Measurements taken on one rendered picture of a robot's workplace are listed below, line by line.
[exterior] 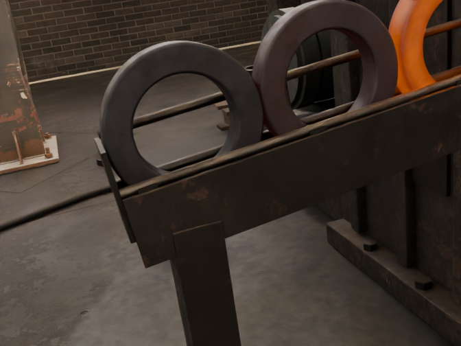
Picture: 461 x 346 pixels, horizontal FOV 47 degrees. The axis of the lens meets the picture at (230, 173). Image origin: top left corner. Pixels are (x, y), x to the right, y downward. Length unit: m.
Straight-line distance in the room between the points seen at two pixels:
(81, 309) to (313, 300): 0.64
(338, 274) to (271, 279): 0.19
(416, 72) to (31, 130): 2.64
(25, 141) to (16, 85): 0.31
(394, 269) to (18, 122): 2.28
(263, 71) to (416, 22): 0.20
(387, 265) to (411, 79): 0.80
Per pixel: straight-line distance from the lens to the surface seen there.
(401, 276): 1.39
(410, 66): 0.70
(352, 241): 1.55
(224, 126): 3.09
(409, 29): 0.70
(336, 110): 0.71
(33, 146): 3.17
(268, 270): 1.58
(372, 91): 0.69
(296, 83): 1.96
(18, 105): 3.12
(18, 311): 1.69
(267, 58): 0.61
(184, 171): 0.58
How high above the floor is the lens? 0.80
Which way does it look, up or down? 20 degrees down
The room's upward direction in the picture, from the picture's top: 8 degrees counter-clockwise
